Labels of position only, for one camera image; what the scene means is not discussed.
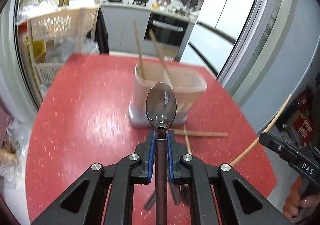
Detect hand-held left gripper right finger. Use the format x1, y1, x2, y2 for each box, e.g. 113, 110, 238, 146
167, 129, 292, 225

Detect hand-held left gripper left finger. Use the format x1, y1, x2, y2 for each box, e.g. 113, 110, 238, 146
31, 130, 157, 225

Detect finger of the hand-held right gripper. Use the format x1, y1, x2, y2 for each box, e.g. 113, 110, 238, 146
259, 132, 300, 165

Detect light wooden chopstick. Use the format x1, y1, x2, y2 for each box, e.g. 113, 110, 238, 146
149, 29, 174, 85
134, 20, 146, 78
173, 129, 229, 138
230, 94, 292, 167
183, 125, 192, 155

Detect dark translucent spoon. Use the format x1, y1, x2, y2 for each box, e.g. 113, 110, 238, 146
171, 185, 181, 205
144, 191, 157, 210
146, 82, 177, 225

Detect beige plastic utensil holder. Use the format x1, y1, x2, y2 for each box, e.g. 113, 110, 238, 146
128, 64, 207, 129

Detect person's right hand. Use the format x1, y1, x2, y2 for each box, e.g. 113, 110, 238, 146
283, 177, 320, 219

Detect red hanging ornament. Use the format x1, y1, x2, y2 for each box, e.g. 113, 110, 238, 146
292, 85, 315, 145

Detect cardboard box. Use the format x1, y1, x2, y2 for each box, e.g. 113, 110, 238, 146
160, 46, 179, 62

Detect black built-in oven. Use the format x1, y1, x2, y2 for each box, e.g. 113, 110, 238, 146
144, 12, 192, 48

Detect grey kitchen cabinet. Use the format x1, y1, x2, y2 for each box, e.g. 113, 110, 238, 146
101, 2, 198, 53

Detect plastic bag of ginger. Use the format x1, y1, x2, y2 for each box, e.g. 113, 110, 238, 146
0, 119, 32, 190

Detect white refrigerator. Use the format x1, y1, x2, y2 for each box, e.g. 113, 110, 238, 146
179, 0, 265, 75

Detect white perforated storage cart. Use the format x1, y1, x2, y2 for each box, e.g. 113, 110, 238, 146
26, 6, 100, 90

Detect crumpled clear plastic bags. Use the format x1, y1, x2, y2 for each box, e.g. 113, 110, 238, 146
16, 0, 95, 25

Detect grey sliding door frame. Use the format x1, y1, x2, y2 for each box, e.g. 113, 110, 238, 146
216, 0, 300, 105
0, 0, 44, 113

